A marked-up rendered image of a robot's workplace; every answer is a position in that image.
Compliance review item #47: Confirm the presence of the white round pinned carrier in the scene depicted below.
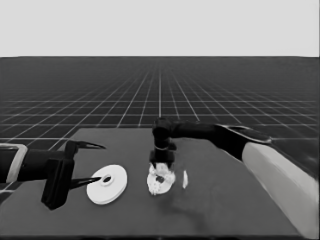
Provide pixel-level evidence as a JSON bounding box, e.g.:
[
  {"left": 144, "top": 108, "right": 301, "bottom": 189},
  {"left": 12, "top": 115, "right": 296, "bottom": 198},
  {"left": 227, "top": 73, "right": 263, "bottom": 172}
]
[{"left": 146, "top": 163, "right": 177, "bottom": 196}]

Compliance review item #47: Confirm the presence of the large thick white disc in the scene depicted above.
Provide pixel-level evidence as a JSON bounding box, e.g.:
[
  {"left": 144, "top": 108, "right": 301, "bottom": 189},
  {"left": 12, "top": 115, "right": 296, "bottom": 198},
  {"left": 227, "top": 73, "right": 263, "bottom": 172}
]
[{"left": 86, "top": 164, "right": 129, "bottom": 206}]

